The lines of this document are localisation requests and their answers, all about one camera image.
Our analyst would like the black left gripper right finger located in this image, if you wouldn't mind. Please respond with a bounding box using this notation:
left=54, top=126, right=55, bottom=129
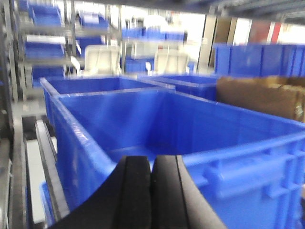
left=151, top=155, right=226, bottom=229

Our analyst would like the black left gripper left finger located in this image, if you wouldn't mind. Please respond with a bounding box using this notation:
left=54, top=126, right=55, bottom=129
left=51, top=156, right=152, bottom=229

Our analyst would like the blue bin front right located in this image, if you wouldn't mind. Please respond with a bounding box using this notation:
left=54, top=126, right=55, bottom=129
left=51, top=89, right=305, bottom=229

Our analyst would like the blue bin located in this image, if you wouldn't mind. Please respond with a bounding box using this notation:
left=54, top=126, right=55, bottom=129
left=138, top=74, right=220, bottom=101
left=40, top=76, right=175, bottom=126
left=51, top=89, right=305, bottom=229

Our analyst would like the blue bin far right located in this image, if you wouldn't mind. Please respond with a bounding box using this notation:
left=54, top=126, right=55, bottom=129
left=138, top=74, right=220, bottom=101

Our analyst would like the blue bin rear right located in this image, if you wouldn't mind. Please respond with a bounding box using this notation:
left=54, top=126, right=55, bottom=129
left=40, top=76, right=175, bottom=126

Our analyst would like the white plastic chair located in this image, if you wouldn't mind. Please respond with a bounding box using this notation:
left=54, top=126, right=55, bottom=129
left=71, top=45, right=122, bottom=78
left=145, top=50, right=189, bottom=75

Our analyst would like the brown cardboard box on shelf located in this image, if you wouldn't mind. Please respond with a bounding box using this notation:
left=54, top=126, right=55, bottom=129
left=216, top=76, right=305, bottom=122

